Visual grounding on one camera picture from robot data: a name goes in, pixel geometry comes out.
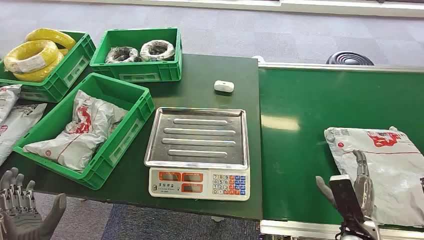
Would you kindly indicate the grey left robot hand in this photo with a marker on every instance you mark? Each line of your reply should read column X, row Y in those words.
column 23, row 223

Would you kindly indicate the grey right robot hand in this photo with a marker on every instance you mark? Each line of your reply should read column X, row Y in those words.
column 365, row 193

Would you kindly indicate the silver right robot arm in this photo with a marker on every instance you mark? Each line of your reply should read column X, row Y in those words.
column 368, row 231

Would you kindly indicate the green conveyor belt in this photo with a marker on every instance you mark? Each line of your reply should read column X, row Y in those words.
column 298, row 149

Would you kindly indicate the flat grey courier bag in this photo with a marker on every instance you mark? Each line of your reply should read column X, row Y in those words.
column 15, row 129

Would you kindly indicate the crumpled grey courier bag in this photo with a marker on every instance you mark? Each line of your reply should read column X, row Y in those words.
column 79, row 132

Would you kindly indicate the small grey courier bag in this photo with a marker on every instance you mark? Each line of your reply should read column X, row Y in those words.
column 7, row 99

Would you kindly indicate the black ribbed round object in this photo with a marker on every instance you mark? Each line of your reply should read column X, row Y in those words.
column 349, row 59

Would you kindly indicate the large green plastic crate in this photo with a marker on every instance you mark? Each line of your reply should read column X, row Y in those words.
column 130, row 109

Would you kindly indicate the green crate holding yellow coils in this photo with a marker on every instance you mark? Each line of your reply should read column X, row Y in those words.
column 66, row 71

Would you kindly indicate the electronic scale with steel tray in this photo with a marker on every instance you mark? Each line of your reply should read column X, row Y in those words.
column 198, row 155

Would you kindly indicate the small white plastic device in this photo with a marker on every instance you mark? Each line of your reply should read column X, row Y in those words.
column 224, row 86

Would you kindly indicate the green crate holding wrapped coils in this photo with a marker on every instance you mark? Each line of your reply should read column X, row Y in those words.
column 139, row 71

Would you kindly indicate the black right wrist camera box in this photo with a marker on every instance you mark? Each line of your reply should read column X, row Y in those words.
column 344, row 198

